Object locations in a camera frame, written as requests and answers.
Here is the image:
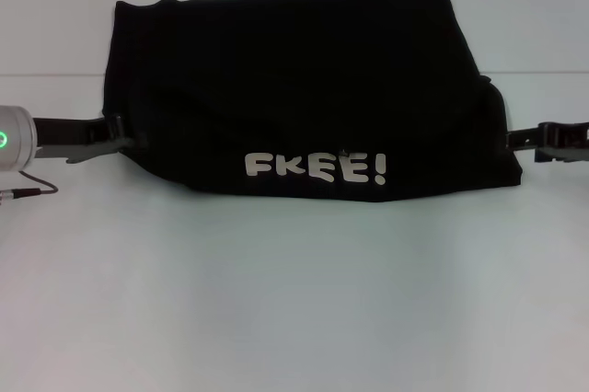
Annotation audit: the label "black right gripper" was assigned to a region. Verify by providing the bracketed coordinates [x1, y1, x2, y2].
[502, 120, 589, 165]

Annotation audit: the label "black t-shirt with FREE print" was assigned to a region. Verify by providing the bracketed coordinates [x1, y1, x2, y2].
[100, 0, 525, 204]

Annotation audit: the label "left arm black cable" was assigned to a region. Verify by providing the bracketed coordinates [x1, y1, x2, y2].
[0, 169, 61, 201]

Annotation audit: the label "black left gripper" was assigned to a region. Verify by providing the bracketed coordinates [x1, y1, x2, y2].
[31, 112, 149, 167]

